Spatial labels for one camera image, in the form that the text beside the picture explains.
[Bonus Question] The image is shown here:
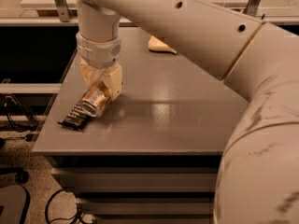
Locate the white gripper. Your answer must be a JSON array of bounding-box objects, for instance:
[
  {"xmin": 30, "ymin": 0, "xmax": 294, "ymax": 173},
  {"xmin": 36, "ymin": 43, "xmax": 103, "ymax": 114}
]
[{"xmin": 76, "ymin": 33, "xmax": 122, "ymax": 100}]

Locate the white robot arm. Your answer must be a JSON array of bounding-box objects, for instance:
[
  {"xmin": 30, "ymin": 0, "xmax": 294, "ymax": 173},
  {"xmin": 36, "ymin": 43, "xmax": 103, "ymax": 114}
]
[{"xmin": 81, "ymin": 0, "xmax": 299, "ymax": 224}]

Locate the black rxbar chocolate bar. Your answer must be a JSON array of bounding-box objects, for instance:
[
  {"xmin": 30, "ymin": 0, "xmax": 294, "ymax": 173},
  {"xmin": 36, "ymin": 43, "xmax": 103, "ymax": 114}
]
[{"xmin": 58, "ymin": 102, "xmax": 91, "ymax": 131}]

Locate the yellow sponge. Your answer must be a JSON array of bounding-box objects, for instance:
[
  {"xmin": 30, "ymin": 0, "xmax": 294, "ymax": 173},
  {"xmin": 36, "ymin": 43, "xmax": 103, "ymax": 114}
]
[{"xmin": 148, "ymin": 35, "xmax": 177, "ymax": 54}]

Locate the grey drawer cabinet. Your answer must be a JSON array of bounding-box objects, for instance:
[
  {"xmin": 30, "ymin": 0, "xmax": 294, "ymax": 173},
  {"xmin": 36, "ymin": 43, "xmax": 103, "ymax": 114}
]
[{"xmin": 46, "ymin": 155, "xmax": 222, "ymax": 224}]

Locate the black chair base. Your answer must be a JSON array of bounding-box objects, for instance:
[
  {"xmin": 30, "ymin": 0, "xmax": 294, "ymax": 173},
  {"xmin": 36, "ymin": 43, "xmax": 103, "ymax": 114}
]
[{"xmin": 0, "ymin": 167, "xmax": 30, "ymax": 224}]

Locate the left metal bracket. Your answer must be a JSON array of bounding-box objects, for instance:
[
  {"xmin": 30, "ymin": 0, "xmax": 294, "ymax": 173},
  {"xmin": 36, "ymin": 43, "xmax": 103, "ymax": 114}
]
[{"xmin": 54, "ymin": 0, "xmax": 71, "ymax": 22}]

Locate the metal bracket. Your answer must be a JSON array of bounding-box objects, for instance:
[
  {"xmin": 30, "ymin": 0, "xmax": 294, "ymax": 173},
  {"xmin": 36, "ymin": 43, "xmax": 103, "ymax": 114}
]
[
  {"xmin": 54, "ymin": 0, "xmax": 71, "ymax": 22},
  {"xmin": 243, "ymin": 0, "xmax": 262, "ymax": 17}
]

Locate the black cables left side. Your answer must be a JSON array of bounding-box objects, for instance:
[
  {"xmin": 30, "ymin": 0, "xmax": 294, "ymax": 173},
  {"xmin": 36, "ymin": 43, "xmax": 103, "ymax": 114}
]
[{"xmin": 0, "ymin": 93, "xmax": 40, "ymax": 142}]

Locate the black floor cable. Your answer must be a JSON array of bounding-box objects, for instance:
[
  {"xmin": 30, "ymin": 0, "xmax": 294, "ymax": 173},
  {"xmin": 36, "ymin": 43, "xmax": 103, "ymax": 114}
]
[{"xmin": 45, "ymin": 189, "xmax": 85, "ymax": 224}]

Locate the right metal bracket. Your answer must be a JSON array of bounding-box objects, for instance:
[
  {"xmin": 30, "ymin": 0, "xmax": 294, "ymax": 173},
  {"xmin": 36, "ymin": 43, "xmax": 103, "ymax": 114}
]
[{"xmin": 243, "ymin": 0, "xmax": 262, "ymax": 17}]

